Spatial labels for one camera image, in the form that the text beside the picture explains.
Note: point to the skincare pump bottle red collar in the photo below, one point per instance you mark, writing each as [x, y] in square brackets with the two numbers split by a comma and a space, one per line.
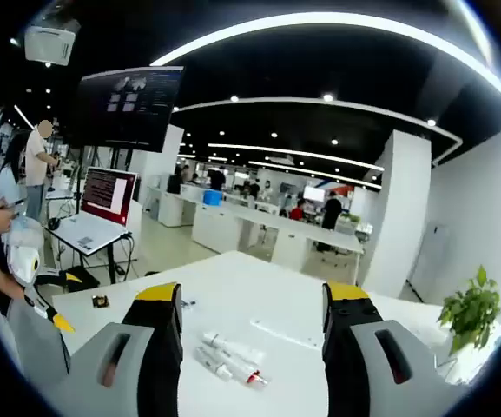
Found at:
[245, 377]

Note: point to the large black display screen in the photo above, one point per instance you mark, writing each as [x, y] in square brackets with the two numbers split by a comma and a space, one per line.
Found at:
[128, 108]

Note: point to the green potted plant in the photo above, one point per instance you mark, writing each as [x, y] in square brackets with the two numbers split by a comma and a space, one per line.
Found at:
[471, 308]

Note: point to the black frame standing desk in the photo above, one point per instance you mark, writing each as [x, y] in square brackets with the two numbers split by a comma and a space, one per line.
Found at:
[112, 260]

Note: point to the white skincare bottle red label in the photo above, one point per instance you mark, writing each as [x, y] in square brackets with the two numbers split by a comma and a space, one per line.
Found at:
[213, 362]

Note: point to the blue storage box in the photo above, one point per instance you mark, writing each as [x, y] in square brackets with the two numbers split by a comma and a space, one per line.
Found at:
[213, 197]

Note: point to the white laptop red screen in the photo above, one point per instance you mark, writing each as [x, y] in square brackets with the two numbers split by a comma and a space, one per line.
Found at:
[104, 195]

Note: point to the white skincare tube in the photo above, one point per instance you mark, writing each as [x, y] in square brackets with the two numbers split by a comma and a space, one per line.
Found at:
[232, 347]

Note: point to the gold foil packet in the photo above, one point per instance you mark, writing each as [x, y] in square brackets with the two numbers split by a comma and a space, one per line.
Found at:
[101, 301]

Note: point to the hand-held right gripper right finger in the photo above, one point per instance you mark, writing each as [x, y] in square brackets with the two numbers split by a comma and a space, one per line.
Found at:
[354, 369]

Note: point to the grey mesh office chair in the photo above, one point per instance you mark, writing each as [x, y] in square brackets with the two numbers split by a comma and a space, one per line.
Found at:
[37, 347]

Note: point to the background wall screen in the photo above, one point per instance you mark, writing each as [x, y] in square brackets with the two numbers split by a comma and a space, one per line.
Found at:
[314, 193]

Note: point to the white ceiling projector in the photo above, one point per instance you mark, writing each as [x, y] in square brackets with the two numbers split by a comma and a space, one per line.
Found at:
[50, 43]

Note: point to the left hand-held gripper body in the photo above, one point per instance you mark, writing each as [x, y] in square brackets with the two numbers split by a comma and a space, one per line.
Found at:
[24, 254]

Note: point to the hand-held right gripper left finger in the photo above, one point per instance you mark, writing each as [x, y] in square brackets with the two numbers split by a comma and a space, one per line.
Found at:
[146, 369]

